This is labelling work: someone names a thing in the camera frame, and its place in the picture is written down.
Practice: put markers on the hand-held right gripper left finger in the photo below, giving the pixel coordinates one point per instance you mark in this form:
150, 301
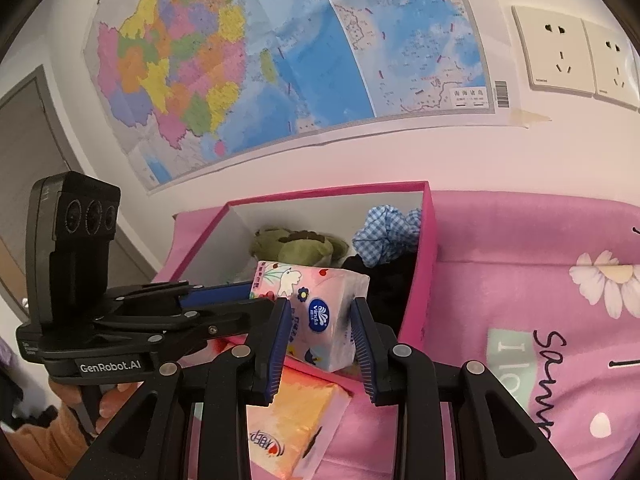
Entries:
280, 340

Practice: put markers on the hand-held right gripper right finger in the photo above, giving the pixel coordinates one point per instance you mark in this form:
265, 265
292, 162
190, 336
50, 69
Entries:
360, 345

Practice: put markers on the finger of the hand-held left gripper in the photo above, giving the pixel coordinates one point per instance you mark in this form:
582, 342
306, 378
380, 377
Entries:
200, 322
215, 292

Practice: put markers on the floral tissue pack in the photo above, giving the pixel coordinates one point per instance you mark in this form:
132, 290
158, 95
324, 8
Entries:
320, 300

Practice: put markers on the black scrunchie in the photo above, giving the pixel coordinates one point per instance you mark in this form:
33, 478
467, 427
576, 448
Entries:
390, 290

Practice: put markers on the green plush toy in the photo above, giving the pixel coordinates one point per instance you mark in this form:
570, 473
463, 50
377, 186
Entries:
295, 250

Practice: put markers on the pink storage box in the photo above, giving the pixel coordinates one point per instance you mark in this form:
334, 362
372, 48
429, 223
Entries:
425, 270

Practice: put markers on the blue gingham scrunchie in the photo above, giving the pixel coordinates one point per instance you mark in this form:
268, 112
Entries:
385, 235

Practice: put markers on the person's left hand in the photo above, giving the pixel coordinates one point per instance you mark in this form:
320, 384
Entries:
112, 405

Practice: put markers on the pastel tissue pack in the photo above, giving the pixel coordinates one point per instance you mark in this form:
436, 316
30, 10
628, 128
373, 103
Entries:
295, 420

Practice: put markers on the grey door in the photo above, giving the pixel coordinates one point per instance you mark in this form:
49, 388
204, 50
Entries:
30, 150

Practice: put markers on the pink printed bed sheet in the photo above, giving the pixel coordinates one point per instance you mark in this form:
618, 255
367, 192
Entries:
500, 285

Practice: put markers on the wall map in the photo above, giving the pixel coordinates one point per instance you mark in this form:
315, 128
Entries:
300, 60

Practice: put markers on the white wall socket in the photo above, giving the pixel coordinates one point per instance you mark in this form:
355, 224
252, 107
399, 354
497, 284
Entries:
552, 50
612, 67

